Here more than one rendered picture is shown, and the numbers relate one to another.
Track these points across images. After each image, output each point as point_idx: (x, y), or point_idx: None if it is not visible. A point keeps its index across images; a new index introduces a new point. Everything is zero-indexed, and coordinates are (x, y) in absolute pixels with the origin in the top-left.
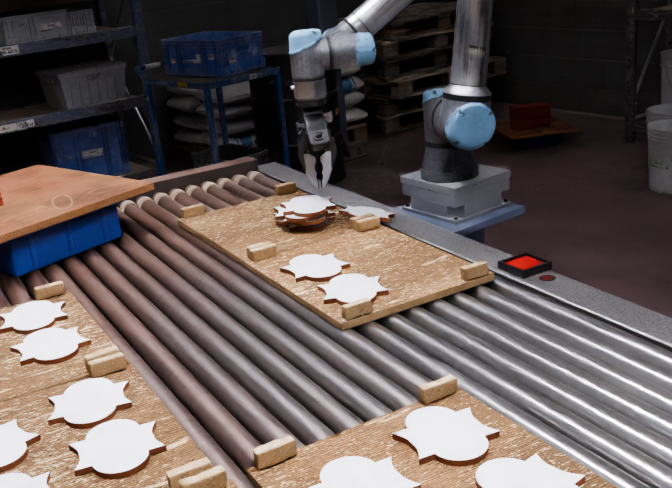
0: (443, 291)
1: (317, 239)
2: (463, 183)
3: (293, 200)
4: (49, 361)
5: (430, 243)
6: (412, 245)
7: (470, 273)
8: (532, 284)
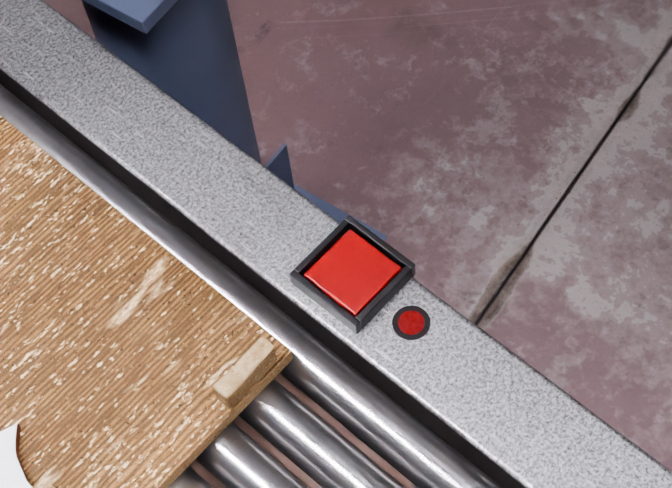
0: (184, 463)
1: None
2: None
3: None
4: None
5: (109, 153)
6: (70, 211)
7: (239, 393)
8: (382, 361)
